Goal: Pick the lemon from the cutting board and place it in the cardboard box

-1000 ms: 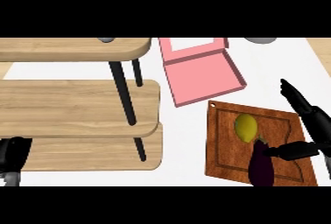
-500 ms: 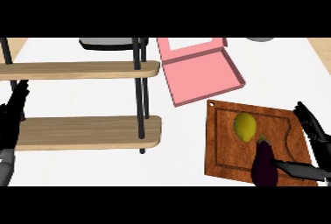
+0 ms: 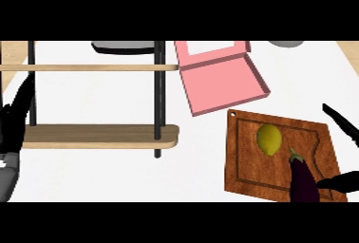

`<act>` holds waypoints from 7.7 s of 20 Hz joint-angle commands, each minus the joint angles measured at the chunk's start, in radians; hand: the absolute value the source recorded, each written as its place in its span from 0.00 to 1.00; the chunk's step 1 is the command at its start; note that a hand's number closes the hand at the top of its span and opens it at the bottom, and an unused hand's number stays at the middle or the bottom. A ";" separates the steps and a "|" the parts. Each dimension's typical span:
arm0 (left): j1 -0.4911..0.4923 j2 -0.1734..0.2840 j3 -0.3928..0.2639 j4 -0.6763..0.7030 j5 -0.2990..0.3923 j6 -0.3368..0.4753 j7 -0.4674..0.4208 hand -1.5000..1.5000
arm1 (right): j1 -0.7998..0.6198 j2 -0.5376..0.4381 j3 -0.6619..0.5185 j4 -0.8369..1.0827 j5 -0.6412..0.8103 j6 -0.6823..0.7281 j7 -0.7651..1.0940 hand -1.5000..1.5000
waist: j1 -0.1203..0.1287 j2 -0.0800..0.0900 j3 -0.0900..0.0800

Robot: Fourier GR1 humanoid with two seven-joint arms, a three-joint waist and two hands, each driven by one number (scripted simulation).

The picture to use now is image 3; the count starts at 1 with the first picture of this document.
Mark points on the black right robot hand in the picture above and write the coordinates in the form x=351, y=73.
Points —
x=343, y=121

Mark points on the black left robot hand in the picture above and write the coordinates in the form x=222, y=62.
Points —
x=14, y=126

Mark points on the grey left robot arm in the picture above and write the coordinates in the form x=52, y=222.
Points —
x=8, y=177

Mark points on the yellow lemon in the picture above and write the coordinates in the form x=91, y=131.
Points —
x=269, y=139

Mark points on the brown wooden cutting board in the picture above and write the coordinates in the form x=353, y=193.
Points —
x=247, y=164

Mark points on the pink cardboard box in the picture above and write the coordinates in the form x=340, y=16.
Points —
x=223, y=84

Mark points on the wooden tiered rack black posts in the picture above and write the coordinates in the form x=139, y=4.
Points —
x=93, y=136

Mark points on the dark purple eggplant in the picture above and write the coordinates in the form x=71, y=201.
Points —
x=303, y=180

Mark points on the grey round object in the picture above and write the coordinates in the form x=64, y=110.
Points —
x=286, y=43

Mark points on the grey and black appliance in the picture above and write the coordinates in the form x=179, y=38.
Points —
x=123, y=46

